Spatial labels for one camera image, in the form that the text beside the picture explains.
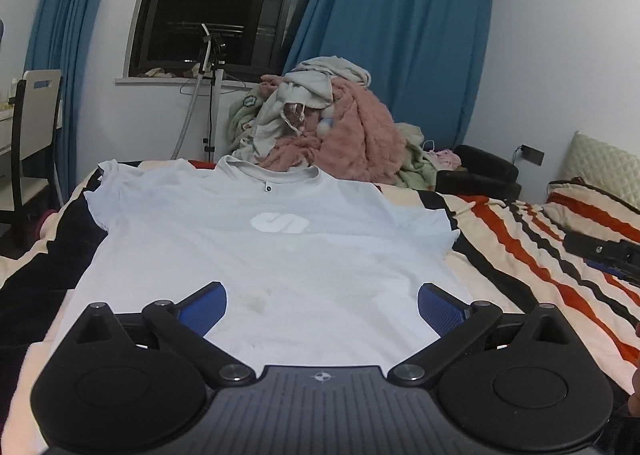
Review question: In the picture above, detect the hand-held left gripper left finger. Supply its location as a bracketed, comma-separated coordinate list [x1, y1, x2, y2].
[70, 281, 255, 384]

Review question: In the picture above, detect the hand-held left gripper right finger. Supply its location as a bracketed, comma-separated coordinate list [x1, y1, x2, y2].
[386, 282, 576, 384]

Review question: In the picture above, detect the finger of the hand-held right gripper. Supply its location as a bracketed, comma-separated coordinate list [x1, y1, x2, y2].
[563, 231, 640, 286]

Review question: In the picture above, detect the light blue T-shirt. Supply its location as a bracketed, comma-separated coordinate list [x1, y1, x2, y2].
[70, 155, 476, 370]

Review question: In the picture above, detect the pile of clothes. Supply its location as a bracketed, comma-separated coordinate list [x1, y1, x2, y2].
[227, 85, 441, 188]

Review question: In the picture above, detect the striped fleece blanket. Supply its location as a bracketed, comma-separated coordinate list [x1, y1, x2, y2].
[0, 158, 640, 441]

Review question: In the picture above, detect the cream quilted pillow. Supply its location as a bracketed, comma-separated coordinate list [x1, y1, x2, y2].
[562, 131, 640, 213]

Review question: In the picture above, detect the black armchair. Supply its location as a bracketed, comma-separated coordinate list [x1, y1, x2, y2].
[435, 145, 523, 198]

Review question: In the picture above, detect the small pink garment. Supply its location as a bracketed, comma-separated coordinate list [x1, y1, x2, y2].
[430, 148, 463, 170]

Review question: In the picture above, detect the pink fluffy robe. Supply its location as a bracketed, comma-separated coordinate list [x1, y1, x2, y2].
[260, 75, 401, 186]

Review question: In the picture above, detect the garment steamer stand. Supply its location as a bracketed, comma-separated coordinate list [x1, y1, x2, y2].
[170, 22, 228, 163]

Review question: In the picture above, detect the grey hoodie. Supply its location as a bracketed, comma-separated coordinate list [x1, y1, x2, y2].
[252, 70, 336, 168]

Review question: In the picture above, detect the beige sweater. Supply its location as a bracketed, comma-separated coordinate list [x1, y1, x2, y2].
[292, 55, 373, 88]

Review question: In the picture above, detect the wide blue curtain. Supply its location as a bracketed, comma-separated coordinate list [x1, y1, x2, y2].
[280, 0, 496, 151]

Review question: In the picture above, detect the narrow blue curtain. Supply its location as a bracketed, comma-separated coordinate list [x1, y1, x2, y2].
[22, 0, 126, 191]

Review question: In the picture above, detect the wall socket with plug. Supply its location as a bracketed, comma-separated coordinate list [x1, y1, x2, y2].
[515, 144, 546, 166]

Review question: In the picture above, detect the white chair with black frame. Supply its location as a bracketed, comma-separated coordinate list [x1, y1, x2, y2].
[10, 69, 63, 248]

